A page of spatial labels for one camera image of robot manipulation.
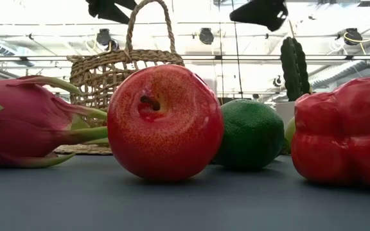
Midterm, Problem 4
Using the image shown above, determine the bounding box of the red apple with stem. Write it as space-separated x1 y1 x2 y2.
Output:
107 64 225 184

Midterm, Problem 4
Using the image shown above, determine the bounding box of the woven wicker basket with handles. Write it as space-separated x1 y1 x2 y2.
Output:
53 0 186 156

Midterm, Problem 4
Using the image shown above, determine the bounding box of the pink dragon fruit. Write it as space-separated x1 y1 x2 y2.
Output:
0 75 109 169

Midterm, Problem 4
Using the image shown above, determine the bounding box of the long horizontal ceiling rail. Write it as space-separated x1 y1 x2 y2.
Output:
0 55 370 62

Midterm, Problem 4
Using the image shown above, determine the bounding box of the red bell pepper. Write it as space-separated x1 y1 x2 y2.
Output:
290 76 370 191

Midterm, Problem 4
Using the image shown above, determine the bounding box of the green cactus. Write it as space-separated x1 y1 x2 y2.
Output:
280 36 312 102

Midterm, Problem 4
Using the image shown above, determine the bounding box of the large green lime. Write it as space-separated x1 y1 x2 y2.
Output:
212 98 285 171

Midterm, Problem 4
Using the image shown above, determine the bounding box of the black hanging cable with loop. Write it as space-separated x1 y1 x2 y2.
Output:
231 0 244 99

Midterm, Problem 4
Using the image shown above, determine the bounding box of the thin black vertical pole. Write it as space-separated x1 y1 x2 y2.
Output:
217 0 225 97

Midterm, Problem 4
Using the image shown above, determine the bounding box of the yellow-green pear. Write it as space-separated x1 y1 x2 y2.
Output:
281 115 297 155

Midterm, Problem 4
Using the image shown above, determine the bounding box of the thin yellow ceiling wire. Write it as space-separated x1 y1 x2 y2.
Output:
343 30 370 76

